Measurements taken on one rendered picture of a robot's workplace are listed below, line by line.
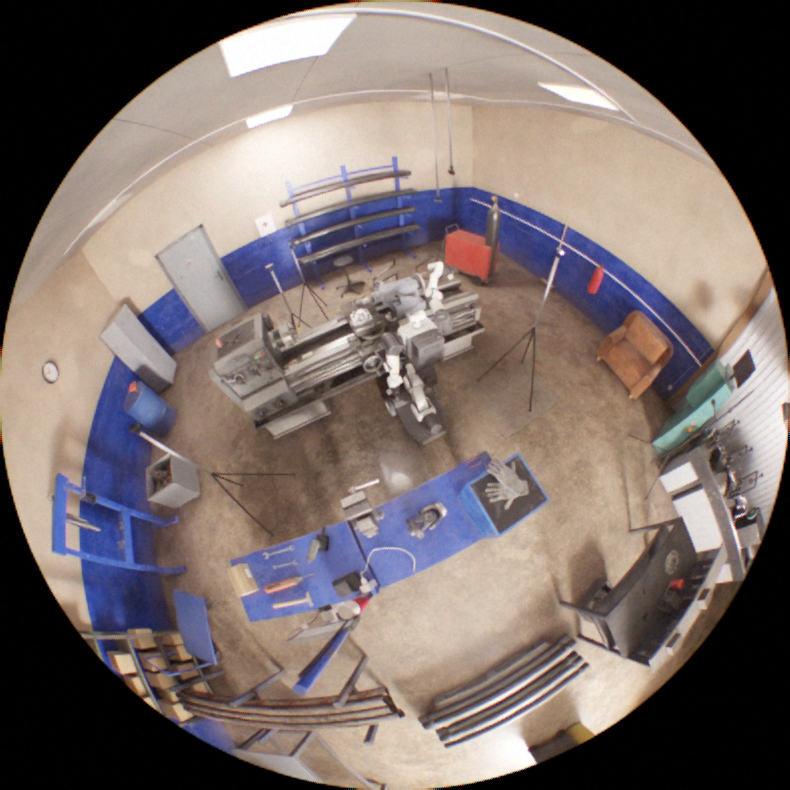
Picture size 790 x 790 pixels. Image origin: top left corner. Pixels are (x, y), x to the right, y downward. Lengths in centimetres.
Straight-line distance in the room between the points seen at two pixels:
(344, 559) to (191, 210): 532
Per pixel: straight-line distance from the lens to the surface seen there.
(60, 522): 347
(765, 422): 485
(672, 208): 433
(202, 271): 547
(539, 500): 148
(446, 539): 173
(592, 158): 478
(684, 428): 392
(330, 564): 183
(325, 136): 519
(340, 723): 250
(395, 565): 174
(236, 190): 510
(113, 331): 532
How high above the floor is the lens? 258
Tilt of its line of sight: 57 degrees down
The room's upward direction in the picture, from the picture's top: 11 degrees counter-clockwise
